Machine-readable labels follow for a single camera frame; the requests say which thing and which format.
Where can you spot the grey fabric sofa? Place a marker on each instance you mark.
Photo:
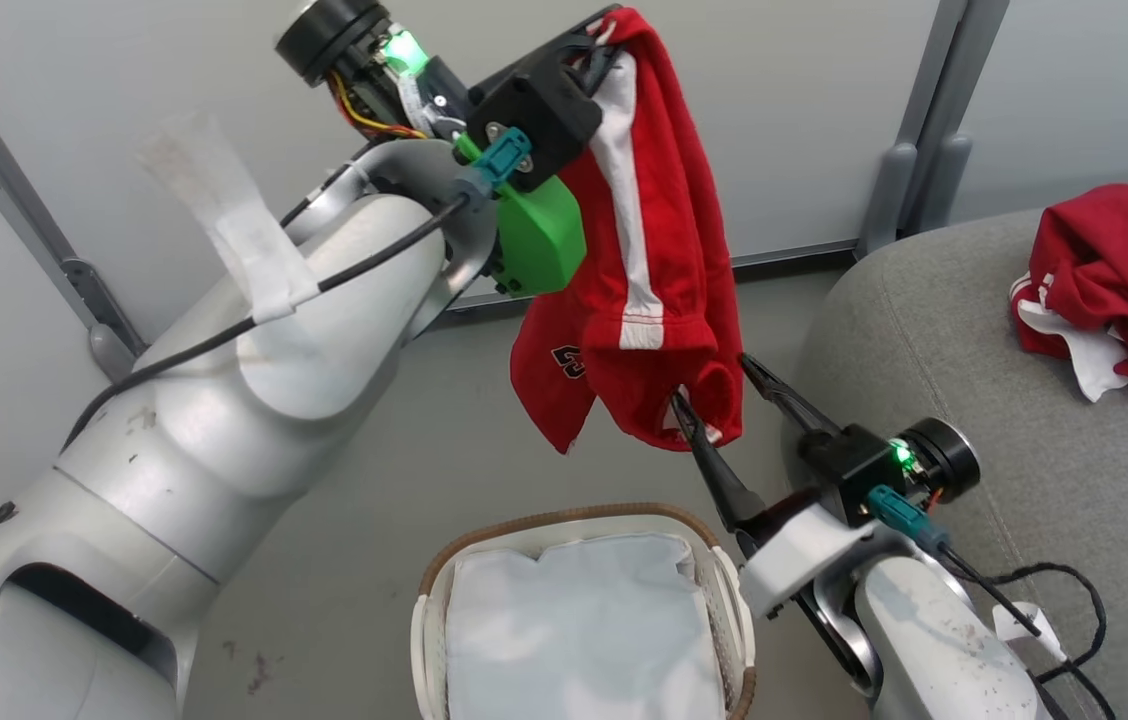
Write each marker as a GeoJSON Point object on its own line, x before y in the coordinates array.
{"type": "Point", "coordinates": [924, 330]}

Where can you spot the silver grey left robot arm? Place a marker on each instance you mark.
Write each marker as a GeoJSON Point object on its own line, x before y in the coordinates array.
{"type": "Point", "coordinates": [224, 400]}

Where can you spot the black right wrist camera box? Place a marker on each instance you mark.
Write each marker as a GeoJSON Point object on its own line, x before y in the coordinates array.
{"type": "Point", "coordinates": [854, 470]}

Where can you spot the black cylinder left gripper motor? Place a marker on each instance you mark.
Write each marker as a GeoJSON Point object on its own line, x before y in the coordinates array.
{"type": "Point", "coordinates": [324, 35]}

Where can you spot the red jersey with white trim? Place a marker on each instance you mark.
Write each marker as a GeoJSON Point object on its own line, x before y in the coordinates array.
{"type": "Point", "coordinates": [1114, 270]}

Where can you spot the black cylinder right gripper motor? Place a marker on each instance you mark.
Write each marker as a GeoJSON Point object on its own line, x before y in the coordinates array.
{"type": "Point", "coordinates": [946, 455]}

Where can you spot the white tape strip large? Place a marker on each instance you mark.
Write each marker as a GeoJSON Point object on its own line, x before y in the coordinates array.
{"type": "Point", "coordinates": [234, 220]}

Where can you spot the black cylinder gripper motor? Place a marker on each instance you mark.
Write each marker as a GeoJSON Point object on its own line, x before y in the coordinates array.
{"type": "Point", "coordinates": [946, 455]}
{"type": "Point", "coordinates": [324, 35]}

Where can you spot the white cloth basket liner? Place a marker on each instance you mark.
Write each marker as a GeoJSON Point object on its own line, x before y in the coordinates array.
{"type": "Point", "coordinates": [574, 630]}

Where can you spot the red shorts with white stripe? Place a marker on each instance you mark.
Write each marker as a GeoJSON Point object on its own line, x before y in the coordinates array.
{"type": "Point", "coordinates": [664, 200]}

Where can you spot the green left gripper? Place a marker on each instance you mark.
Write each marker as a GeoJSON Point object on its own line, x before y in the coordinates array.
{"type": "Point", "coordinates": [539, 235]}

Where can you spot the white tape strip small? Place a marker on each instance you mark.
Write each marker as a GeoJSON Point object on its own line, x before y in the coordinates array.
{"type": "Point", "coordinates": [1024, 625]}

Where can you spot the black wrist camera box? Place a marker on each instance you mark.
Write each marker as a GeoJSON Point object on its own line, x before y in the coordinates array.
{"type": "Point", "coordinates": [544, 115]}
{"type": "Point", "coordinates": [854, 470]}

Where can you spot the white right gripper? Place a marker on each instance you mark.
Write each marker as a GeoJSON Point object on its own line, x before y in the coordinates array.
{"type": "Point", "coordinates": [804, 550]}

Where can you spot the white laundry basket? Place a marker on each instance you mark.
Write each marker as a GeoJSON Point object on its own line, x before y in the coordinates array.
{"type": "Point", "coordinates": [427, 640]}

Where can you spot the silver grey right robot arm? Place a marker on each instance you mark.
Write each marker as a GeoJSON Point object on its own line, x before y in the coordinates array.
{"type": "Point", "coordinates": [924, 640]}

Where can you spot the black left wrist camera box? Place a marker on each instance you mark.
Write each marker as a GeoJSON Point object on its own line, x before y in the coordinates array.
{"type": "Point", "coordinates": [544, 115]}

